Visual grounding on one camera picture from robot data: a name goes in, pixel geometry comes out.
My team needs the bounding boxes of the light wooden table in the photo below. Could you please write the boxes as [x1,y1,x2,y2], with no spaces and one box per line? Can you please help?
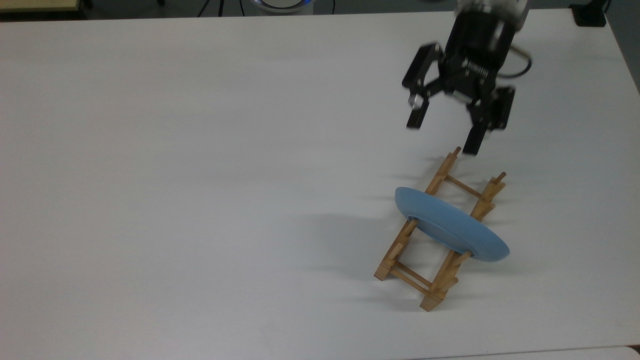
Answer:
[0,0,81,13]

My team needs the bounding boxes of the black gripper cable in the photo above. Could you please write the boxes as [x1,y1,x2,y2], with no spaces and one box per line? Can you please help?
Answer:
[499,45,534,80]

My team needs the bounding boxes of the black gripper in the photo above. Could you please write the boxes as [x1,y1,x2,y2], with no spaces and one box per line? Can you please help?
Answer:
[402,11,525,156]

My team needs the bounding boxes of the blue round plate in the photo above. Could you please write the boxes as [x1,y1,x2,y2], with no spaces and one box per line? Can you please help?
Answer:
[394,186,511,264]

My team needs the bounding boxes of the wooden plate rack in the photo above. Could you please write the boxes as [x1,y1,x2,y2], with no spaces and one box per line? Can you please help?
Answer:
[374,146,508,312]

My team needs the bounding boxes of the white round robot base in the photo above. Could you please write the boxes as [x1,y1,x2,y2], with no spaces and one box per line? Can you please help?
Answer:
[251,0,316,14]

